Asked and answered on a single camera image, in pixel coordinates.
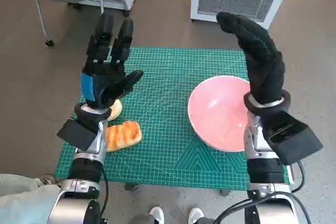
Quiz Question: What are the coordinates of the person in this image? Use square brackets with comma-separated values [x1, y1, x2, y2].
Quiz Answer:
[0, 173, 62, 224]

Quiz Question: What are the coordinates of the round toy bread bun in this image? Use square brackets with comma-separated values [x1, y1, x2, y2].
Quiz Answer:
[109, 99, 123, 122]

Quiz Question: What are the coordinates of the right robot hand black glove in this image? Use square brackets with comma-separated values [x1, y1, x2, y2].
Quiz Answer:
[216, 12, 286, 105]

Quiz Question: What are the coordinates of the green cutting mat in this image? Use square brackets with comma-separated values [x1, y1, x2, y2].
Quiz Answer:
[54, 47, 296, 192]

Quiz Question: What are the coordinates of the right black wrist camera box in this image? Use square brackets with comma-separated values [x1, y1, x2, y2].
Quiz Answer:
[262, 111, 323, 166]

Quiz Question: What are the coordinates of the white shoe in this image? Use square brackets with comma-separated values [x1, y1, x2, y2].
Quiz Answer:
[188, 207, 203, 224]
[149, 206, 165, 224]

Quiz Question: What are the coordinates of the left robot hand blue tape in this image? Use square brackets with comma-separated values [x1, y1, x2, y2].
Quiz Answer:
[80, 13, 144, 109]

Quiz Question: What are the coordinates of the left black wrist camera box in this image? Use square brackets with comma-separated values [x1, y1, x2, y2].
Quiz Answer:
[57, 119, 99, 151]

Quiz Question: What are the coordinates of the pink bowl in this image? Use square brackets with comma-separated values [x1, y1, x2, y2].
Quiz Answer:
[187, 75, 251, 153]

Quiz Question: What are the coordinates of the oblong orange toy bread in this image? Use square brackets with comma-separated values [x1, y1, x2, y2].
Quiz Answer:
[104, 120, 143, 153]

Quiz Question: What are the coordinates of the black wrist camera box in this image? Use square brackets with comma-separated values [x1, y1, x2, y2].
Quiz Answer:
[262, 111, 323, 166]
[57, 119, 99, 151]

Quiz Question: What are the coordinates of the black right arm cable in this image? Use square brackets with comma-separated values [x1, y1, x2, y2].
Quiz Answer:
[214, 159, 308, 224]

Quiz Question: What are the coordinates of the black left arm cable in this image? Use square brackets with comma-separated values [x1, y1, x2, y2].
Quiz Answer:
[99, 165, 110, 219]

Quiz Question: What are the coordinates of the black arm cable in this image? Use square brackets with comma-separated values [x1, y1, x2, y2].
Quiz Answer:
[99, 165, 110, 219]
[214, 159, 308, 224]

